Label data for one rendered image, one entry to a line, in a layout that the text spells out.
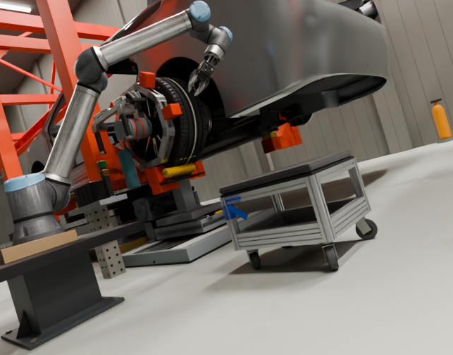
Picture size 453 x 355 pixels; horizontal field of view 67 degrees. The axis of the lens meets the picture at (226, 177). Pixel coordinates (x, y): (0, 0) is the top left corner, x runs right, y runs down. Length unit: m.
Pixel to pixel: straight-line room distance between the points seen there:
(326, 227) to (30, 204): 1.12
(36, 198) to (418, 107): 4.99
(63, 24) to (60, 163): 1.43
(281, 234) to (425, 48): 4.71
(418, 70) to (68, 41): 4.44
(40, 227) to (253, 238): 0.84
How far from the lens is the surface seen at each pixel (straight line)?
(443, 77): 5.54
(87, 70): 1.66
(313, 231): 1.09
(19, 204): 1.57
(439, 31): 5.61
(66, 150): 1.73
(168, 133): 2.12
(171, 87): 2.25
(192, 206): 2.38
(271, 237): 1.18
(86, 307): 1.56
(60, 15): 2.95
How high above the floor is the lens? 0.36
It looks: level
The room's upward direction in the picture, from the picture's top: 17 degrees counter-clockwise
